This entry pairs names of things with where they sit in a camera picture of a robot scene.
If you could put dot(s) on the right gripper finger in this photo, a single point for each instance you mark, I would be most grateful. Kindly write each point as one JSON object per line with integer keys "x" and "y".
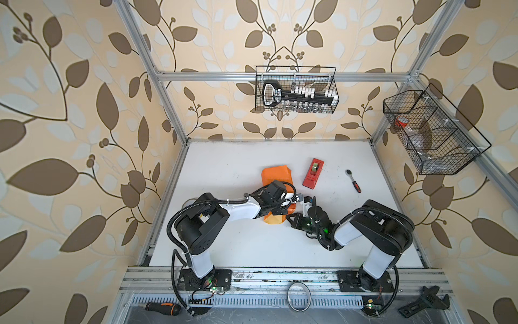
{"x": 295, "y": 220}
{"x": 308, "y": 229}

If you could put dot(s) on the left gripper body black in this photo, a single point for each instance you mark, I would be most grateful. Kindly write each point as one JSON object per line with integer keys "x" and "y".
{"x": 277, "y": 206}

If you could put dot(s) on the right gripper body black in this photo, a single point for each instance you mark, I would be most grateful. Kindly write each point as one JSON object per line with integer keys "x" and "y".
{"x": 318, "y": 233}

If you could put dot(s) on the yellow orange wrapping paper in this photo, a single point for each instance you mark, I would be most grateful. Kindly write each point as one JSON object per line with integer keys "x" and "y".
{"x": 282, "y": 174}

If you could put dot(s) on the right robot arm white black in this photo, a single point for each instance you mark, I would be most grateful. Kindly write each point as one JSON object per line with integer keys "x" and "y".
{"x": 390, "y": 232}

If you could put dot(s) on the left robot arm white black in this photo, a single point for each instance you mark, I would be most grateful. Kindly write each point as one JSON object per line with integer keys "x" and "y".
{"x": 195, "y": 227}

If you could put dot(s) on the red tape dispenser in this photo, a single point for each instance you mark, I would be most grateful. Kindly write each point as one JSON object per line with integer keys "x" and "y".
{"x": 313, "y": 174}

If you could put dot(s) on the black adjustable wrench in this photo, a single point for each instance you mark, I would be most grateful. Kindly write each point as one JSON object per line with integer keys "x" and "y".
{"x": 427, "y": 300}

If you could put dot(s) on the orange black screwdriver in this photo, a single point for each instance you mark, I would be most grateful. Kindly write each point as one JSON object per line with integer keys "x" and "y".
{"x": 168, "y": 309}

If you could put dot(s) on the ratchet wrench red handle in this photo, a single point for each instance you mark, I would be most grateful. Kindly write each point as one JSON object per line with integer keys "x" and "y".
{"x": 355, "y": 184}

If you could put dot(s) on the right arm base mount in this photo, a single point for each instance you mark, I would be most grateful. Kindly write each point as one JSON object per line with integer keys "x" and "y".
{"x": 352, "y": 281}

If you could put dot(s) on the socket set black rail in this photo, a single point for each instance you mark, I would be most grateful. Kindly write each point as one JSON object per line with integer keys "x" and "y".
{"x": 273, "y": 94}

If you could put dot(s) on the black wire basket back wall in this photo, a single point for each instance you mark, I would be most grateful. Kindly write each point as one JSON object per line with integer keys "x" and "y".
{"x": 317, "y": 77}

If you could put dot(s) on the black wire basket wall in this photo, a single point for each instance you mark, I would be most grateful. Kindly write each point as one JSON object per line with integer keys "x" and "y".
{"x": 440, "y": 139}
{"x": 317, "y": 77}

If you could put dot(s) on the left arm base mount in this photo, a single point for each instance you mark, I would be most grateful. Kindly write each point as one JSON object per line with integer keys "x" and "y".
{"x": 218, "y": 280}

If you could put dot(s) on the black wire basket right wall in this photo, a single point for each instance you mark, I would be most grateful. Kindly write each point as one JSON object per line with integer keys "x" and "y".
{"x": 440, "y": 139}

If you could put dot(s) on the aluminium front rail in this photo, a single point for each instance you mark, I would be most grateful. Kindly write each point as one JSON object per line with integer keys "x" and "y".
{"x": 317, "y": 288}

